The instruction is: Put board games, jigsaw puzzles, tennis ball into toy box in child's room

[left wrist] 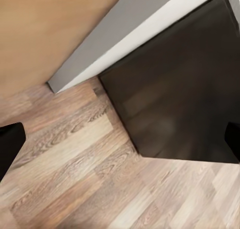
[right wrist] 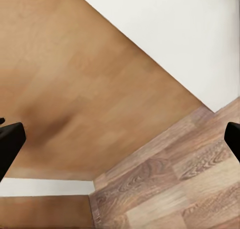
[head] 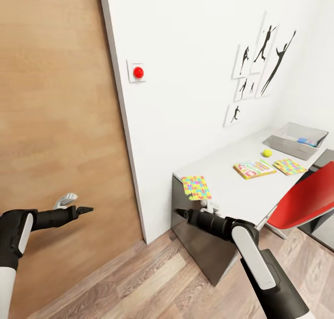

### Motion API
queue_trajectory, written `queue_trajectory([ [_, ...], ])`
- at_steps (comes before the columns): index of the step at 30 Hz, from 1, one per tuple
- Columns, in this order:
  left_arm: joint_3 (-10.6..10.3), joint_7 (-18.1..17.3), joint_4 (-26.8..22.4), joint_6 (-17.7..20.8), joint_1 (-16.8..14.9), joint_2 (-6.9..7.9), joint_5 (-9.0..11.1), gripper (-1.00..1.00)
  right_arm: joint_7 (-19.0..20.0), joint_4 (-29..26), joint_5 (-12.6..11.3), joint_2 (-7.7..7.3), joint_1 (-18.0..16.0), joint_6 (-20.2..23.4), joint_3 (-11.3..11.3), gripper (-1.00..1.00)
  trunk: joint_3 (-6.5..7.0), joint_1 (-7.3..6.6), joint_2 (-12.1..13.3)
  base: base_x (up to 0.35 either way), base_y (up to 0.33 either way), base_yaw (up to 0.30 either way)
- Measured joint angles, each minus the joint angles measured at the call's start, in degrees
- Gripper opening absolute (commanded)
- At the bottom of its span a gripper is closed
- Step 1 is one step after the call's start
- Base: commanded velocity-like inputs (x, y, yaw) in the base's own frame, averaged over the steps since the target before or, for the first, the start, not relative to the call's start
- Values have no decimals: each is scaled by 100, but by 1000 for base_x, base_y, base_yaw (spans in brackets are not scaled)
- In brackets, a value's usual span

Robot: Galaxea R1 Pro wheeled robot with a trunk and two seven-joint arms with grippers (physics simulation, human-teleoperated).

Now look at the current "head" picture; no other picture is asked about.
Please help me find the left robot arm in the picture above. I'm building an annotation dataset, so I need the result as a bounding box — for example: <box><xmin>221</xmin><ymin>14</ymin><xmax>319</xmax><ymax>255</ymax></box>
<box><xmin>0</xmin><ymin>193</ymin><xmax>93</xmax><ymax>319</ymax></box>

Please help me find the board game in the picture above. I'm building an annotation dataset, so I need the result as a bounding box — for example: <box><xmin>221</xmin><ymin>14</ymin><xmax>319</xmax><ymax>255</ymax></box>
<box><xmin>233</xmin><ymin>159</ymin><xmax>277</xmax><ymax>180</ymax></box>
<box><xmin>297</xmin><ymin>137</ymin><xmax>317</xmax><ymax>147</ymax></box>

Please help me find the jigsaw puzzle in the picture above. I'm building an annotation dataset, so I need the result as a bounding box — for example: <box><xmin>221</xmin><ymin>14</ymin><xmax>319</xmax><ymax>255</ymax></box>
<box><xmin>182</xmin><ymin>176</ymin><xmax>212</xmax><ymax>201</ymax></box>
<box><xmin>273</xmin><ymin>159</ymin><xmax>308</xmax><ymax>176</ymax></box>

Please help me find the tennis ball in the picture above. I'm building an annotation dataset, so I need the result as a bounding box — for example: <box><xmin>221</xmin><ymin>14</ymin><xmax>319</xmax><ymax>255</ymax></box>
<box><xmin>263</xmin><ymin>149</ymin><xmax>273</xmax><ymax>157</ymax></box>

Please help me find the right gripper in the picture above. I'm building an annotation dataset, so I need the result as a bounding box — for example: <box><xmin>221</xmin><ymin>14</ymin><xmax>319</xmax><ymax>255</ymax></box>
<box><xmin>175</xmin><ymin>208</ymin><xmax>217</xmax><ymax>235</ymax></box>

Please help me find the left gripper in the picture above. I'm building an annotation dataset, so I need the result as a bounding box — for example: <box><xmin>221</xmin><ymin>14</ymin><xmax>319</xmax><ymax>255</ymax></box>
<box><xmin>46</xmin><ymin>205</ymin><xmax>93</xmax><ymax>228</ymax></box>

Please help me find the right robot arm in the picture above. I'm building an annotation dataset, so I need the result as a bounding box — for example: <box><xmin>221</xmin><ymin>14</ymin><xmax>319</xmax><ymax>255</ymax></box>
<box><xmin>175</xmin><ymin>200</ymin><xmax>315</xmax><ymax>319</ymax></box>

